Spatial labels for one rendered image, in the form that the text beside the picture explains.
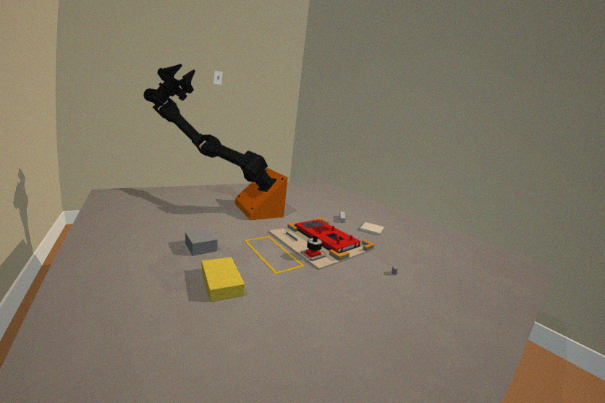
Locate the beige flat rectangular tile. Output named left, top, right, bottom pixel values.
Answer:
left=360, top=223, right=384, bottom=235

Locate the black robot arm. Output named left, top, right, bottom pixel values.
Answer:
left=143, top=88, right=276, bottom=192

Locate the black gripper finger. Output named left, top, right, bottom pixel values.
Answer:
left=182, top=70, right=195, bottom=84
left=164, top=64, right=182, bottom=77

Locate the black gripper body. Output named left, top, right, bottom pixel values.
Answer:
left=158, top=68, right=194, bottom=96

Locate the yellow rectangular block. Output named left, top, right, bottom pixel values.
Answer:
left=201, top=257, right=245, bottom=302

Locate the black tyre with grey wheel rim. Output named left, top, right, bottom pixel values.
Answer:
left=307, top=238, right=323, bottom=251

